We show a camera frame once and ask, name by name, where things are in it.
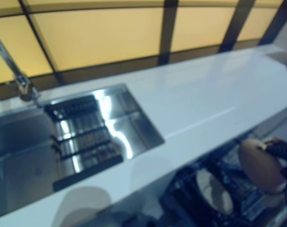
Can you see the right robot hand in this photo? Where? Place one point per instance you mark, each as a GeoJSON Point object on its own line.
{"type": "Point", "coordinates": [283, 151]}

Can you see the black sink dish rack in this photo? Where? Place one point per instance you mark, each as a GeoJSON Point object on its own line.
{"type": "Point", "coordinates": [86, 173]}

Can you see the stainless steel sink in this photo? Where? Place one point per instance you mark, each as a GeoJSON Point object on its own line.
{"type": "Point", "coordinates": [15, 153]}

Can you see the chrome kitchen faucet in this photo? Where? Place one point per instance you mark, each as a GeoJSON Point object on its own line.
{"type": "Point", "coordinates": [13, 68]}

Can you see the black window frame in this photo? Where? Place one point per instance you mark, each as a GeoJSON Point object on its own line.
{"type": "Point", "coordinates": [168, 30]}

